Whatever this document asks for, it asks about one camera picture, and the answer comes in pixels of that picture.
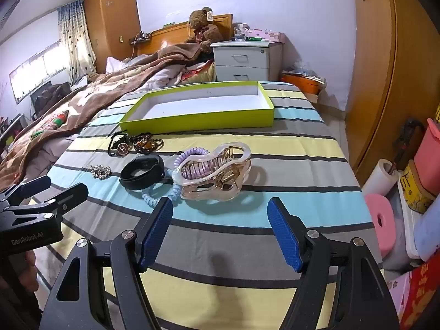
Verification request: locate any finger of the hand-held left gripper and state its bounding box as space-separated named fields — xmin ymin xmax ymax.
xmin=7 ymin=183 xmax=89 ymax=234
xmin=0 ymin=175 xmax=52 ymax=210

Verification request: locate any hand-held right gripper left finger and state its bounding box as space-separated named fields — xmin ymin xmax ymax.
xmin=39 ymin=197 xmax=173 ymax=330

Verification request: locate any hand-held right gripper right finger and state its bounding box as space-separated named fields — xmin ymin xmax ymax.
xmin=267 ymin=197 xmax=401 ymax=330

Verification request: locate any light blue spiral hair tie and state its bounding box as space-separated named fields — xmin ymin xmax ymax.
xmin=142 ymin=168 xmax=182 ymax=208

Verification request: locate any black wristband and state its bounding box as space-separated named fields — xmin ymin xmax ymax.
xmin=119 ymin=155 xmax=166 ymax=190

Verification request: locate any large clear hair claw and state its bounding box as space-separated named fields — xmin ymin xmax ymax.
xmin=172 ymin=142 xmax=252 ymax=203

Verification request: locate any black hair tie round charm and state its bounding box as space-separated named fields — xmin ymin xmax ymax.
xmin=106 ymin=130 xmax=133 ymax=158

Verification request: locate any purple spiral hair tie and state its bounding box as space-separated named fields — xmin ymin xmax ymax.
xmin=174 ymin=148 xmax=210 ymax=179

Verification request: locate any shallow green cardboard box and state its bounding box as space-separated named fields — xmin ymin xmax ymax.
xmin=119 ymin=81 xmax=275 ymax=134

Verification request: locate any person's left hand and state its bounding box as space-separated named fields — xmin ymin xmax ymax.
xmin=15 ymin=250 xmax=40 ymax=294

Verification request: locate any rhinestone hair clip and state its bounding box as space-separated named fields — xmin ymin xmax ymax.
xmin=91 ymin=165 xmax=111 ymax=180

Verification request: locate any cluttered shelf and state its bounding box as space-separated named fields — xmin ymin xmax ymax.
xmin=0 ymin=113 xmax=28 ymax=152

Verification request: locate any striped bedsheet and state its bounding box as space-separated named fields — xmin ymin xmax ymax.
xmin=34 ymin=82 xmax=384 ymax=330

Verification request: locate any dark chair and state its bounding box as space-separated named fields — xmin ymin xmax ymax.
xmin=31 ymin=82 xmax=71 ymax=116

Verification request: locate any white paper roll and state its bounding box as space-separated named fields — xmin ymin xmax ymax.
xmin=362 ymin=159 xmax=399 ymax=196

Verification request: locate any brown patterned blanket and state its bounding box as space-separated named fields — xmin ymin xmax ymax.
xmin=0 ymin=41 xmax=203 ymax=189

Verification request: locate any window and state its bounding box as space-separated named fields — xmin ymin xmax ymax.
xmin=9 ymin=39 xmax=71 ymax=105

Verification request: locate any white container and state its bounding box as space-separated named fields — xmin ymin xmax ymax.
xmin=395 ymin=179 xmax=423 ymax=258

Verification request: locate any pink floral box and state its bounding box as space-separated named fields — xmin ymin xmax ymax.
xmin=387 ymin=271 xmax=413 ymax=320

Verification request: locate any yellow box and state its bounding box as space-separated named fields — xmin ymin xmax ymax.
xmin=400 ymin=160 xmax=437 ymax=214

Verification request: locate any light blue cloth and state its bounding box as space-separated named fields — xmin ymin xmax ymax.
xmin=414 ymin=201 xmax=440 ymax=262

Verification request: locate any orange storage box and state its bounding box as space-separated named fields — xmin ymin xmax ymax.
xmin=281 ymin=72 xmax=327 ymax=95

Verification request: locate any dotted curtain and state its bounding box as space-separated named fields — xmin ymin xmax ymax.
xmin=57 ymin=2 xmax=97 ymax=85

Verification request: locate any red gift box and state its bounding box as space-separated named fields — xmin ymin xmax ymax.
xmin=400 ymin=254 xmax=440 ymax=330

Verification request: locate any dark red tool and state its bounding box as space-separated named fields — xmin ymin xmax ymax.
xmin=395 ymin=119 xmax=423 ymax=169

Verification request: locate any yellow red pillow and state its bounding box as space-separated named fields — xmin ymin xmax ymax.
xmin=177 ymin=60 xmax=217 ymax=85

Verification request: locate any pink plastic bin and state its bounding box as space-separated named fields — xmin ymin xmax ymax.
xmin=414 ymin=119 xmax=440 ymax=186

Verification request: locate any tall wooden cabinet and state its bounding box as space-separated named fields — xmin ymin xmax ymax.
xmin=83 ymin=0 xmax=141 ymax=74

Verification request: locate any grey bedside cabinet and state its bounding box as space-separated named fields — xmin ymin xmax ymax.
xmin=210 ymin=39 xmax=284 ymax=83

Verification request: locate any wooden headboard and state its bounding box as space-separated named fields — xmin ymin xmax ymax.
xmin=137 ymin=14 xmax=233 ymax=57

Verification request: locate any large wooden wardrobe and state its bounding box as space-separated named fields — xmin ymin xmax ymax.
xmin=345 ymin=0 xmax=440 ymax=179

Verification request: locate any pink tissue box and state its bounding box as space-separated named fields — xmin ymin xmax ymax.
xmin=252 ymin=29 xmax=285 ymax=43

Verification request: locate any brown teddy bear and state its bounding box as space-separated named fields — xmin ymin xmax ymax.
xmin=185 ymin=7 xmax=223 ymax=54

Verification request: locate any amber beaded hair tie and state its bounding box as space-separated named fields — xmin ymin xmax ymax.
xmin=135 ymin=137 xmax=165 ymax=155

